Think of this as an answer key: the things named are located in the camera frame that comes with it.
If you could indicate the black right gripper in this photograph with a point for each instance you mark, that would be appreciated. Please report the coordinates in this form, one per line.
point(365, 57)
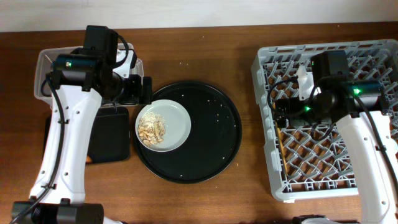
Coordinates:
point(291, 104)

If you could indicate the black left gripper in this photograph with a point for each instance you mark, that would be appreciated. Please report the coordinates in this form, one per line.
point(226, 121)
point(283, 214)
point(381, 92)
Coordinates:
point(135, 96)

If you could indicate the nut shells and rice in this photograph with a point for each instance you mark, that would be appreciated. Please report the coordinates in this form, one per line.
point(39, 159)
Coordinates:
point(151, 128)

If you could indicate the grey round plate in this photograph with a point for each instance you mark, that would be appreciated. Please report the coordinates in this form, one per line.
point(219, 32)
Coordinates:
point(177, 124)

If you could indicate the orange carrot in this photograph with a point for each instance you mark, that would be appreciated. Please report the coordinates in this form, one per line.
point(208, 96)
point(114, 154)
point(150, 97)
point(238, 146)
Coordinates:
point(88, 160)

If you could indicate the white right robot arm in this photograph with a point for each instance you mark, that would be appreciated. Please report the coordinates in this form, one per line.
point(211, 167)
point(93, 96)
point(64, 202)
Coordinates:
point(359, 111)

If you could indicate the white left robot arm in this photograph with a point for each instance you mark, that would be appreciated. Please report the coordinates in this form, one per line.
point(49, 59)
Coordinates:
point(80, 84)

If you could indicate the grey dishwasher rack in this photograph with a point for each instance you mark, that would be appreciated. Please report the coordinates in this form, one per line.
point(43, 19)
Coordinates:
point(316, 169)

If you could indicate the black rectangular tray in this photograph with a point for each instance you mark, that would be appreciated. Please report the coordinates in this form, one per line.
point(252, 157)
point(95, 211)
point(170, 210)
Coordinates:
point(110, 136)

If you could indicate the round black serving tray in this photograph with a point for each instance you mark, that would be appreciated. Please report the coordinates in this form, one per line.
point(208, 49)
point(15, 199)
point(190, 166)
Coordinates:
point(214, 139)

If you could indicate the clear plastic bin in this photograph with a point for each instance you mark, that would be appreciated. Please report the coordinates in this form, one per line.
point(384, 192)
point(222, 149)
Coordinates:
point(47, 56)

